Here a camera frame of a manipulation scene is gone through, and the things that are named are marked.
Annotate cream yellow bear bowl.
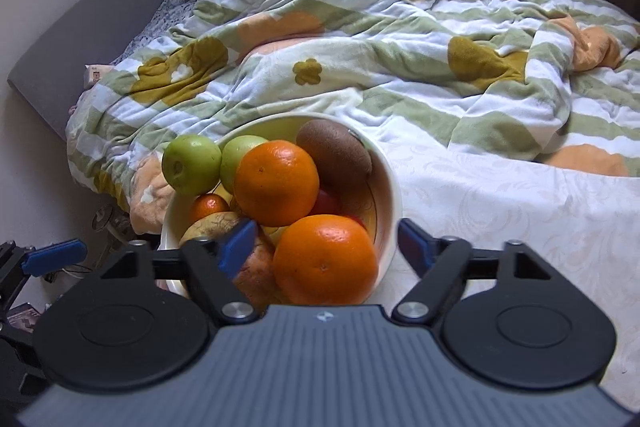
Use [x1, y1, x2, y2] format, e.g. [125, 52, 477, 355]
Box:
[160, 112, 402, 303]

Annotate grey patterned pillow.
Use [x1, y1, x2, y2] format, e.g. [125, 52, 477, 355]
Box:
[111, 0, 196, 65]

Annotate green striped floral duvet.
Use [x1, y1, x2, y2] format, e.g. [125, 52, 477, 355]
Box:
[66, 0, 639, 233]

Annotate brown kiwi fruit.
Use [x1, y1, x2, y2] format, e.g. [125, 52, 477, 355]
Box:
[296, 119, 372, 188]

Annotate large orange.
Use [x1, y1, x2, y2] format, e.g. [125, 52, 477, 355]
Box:
[233, 140, 320, 227]

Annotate small green apple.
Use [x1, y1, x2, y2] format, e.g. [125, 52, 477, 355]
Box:
[162, 134, 221, 196]

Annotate grey bed headboard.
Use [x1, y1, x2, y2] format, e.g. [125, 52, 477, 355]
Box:
[5, 0, 214, 142]

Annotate small orange mandarin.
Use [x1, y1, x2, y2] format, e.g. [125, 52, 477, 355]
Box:
[189, 193, 230, 225]

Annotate large brownish apple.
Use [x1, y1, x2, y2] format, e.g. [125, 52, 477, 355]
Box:
[179, 211, 281, 311]

